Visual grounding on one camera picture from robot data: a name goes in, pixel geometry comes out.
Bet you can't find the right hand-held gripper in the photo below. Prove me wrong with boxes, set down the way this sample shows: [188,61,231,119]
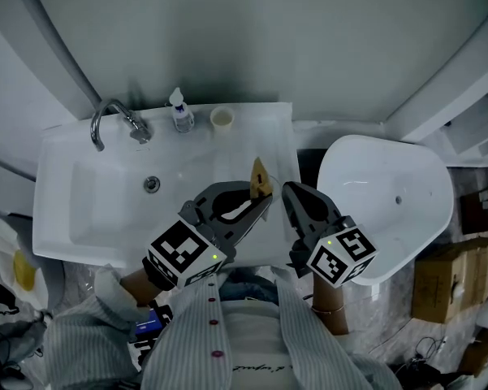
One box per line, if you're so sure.
[281,180,378,288]

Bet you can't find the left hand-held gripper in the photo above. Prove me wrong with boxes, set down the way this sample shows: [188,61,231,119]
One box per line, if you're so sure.
[145,180,275,288]

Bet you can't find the yellow scraper tool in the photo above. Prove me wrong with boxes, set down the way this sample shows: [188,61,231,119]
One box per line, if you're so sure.
[248,156,274,200]

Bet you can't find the person's right forearm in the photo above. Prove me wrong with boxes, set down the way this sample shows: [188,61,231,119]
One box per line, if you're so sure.
[310,273,350,336]

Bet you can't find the person's left forearm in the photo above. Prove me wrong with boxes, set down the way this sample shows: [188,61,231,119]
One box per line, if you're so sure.
[119,266,163,306]

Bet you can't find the beige paper cup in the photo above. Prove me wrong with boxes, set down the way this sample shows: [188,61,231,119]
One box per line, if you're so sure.
[209,105,235,132]

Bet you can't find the person's legs in jeans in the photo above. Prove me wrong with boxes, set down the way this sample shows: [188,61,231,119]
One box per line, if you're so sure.
[218,268,281,304]

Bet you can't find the white bathtub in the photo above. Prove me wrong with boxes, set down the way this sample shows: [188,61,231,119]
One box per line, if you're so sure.
[316,134,455,287]

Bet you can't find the clear spray bottle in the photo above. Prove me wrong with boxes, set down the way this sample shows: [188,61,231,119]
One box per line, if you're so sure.
[168,86,196,134]

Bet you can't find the white ceramic washbasin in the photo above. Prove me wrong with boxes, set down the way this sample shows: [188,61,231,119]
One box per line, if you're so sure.
[32,102,302,270]

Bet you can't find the chrome faucet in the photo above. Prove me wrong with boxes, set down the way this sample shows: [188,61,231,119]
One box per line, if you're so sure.
[89,97,153,153]

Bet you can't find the large brown cardboard box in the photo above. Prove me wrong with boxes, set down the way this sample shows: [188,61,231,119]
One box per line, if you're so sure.
[410,236,488,324]

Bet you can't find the small white wad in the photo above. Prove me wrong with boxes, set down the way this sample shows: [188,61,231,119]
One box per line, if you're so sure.
[449,274,464,304]

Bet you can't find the small dark cardboard box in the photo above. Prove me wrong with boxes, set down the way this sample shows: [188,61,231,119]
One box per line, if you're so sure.
[459,184,488,236]

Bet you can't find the person's striped shirt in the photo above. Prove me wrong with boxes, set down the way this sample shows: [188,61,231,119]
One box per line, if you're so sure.
[42,264,403,390]

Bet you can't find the white built-in shelf unit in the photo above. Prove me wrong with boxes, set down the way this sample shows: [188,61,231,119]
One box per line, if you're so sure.
[385,0,488,166]

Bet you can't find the white and yellow cushion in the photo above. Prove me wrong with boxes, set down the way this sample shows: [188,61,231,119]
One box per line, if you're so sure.
[0,213,50,310]

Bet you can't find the grey cloth bundle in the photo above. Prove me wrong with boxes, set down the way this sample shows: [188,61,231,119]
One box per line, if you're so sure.
[0,310,50,381]

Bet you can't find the thin wrist bracelet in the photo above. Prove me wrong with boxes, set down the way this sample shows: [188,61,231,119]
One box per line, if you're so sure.
[311,303,346,315]

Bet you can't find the blue badge with black strap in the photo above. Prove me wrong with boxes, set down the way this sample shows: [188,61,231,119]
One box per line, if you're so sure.
[128,301,175,367]

